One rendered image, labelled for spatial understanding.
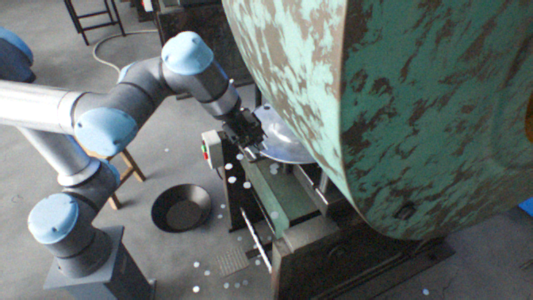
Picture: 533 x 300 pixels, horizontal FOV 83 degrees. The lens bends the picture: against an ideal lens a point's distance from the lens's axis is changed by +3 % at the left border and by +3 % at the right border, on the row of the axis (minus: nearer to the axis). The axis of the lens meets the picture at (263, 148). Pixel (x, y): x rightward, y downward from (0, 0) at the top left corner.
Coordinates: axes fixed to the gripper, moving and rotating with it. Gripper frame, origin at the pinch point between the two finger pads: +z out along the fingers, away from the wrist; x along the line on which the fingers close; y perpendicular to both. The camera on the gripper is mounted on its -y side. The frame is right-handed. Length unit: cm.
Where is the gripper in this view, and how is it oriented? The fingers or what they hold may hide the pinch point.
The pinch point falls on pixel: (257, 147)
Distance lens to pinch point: 78.0
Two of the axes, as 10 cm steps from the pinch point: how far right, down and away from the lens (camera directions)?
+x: 8.1, -5.9, 0.0
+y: 4.5, 6.2, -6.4
